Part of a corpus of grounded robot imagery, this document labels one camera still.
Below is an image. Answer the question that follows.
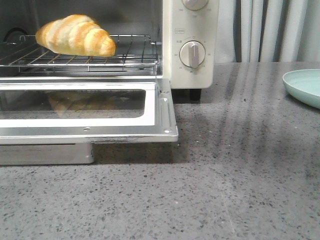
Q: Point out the glass oven door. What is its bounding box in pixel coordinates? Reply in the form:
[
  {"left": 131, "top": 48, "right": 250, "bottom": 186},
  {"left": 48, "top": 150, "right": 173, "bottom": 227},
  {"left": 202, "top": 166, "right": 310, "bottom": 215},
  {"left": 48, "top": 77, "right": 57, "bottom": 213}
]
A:
[{"left": 0, "top": 76, "right": 178, "bottom": 166}]

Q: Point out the golden croissant bread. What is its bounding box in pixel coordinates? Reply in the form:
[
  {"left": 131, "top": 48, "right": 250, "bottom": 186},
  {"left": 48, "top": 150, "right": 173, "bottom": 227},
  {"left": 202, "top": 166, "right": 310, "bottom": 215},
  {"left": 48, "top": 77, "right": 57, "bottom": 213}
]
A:
[{"left": 35, "top": 14, "right": 116, "bottom": 58}]

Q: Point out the black oven foot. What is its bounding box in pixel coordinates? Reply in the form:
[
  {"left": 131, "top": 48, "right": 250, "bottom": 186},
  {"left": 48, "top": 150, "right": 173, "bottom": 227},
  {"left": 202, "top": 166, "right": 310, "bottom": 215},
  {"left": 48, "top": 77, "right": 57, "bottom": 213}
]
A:
[{"left": 189, "top": 89, "right": 202, "bottom": 101}]

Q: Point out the lower cream oven knob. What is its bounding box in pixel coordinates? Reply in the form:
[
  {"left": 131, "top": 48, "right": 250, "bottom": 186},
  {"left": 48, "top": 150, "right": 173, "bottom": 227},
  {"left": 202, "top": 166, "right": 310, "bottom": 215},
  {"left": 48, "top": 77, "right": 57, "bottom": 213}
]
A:
[{"left": 179, "top": 41, "right": 206, "bottom": 69}]

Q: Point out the cream oven knob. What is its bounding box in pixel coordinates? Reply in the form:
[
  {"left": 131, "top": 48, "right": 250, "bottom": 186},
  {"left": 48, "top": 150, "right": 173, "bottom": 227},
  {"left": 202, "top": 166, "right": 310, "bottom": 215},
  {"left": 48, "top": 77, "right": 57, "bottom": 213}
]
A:
[
  {"left": 179, "top": 41, "right": 206, "bottom": 69},
  {"left": 182, "top": 0, "right": 209, "bottom": 11}
]

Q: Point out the cream white toaster oven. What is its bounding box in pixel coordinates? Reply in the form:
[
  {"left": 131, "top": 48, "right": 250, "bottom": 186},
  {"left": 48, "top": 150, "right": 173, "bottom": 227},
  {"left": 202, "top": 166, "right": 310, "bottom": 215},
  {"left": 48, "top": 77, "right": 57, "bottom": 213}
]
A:
[{"left": 0, "top": 0, "right": 219, "bottom": 89}]

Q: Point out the upper cream oven knob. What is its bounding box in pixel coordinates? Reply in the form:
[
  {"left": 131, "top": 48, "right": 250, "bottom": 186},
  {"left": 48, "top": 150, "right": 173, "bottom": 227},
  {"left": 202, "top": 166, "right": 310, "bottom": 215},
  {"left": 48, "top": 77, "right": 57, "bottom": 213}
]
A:
[{"left": 182, "top": 0, "right": 209, "bottom": 11}]

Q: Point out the grey white curtain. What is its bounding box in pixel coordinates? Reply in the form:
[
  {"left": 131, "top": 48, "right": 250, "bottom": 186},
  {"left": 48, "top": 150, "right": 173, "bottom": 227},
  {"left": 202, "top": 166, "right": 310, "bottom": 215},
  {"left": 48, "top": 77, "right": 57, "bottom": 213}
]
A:
[{"left": 215, "top": 0, "right": 320, "bottom": 63}]

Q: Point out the light green round plate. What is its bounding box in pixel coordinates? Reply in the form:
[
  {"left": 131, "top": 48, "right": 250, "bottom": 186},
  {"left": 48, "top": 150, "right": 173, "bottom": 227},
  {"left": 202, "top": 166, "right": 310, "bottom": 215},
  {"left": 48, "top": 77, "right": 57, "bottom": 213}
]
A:
[{"left": 282, "top": 69, "right": 320, "bottom": 109}]

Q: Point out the metal wire oven rack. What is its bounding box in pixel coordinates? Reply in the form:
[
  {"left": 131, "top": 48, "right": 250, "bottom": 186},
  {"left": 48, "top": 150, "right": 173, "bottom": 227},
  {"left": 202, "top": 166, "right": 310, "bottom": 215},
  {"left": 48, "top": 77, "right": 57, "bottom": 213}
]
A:
[{"left": 0, "top": 34, "right": 162, "bottom": 76}]

